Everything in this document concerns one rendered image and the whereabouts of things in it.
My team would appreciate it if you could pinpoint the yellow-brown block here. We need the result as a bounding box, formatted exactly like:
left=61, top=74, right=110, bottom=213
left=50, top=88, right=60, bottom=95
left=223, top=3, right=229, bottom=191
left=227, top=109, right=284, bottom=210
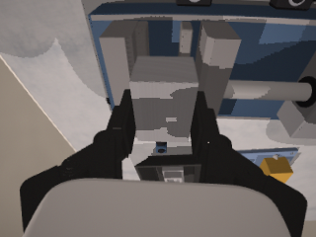
left=260, top=157, right=293, bottom=183

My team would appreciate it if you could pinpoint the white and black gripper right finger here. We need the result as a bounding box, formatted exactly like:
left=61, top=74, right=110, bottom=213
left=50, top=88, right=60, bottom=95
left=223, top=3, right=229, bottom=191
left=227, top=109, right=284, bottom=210
left=191, top=91, right=307, bottom=237

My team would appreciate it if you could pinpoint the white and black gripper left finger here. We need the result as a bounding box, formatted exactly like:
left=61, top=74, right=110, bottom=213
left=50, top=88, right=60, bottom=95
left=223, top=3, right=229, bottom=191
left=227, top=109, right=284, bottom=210
left=20, top=89, right=136, bottom=233

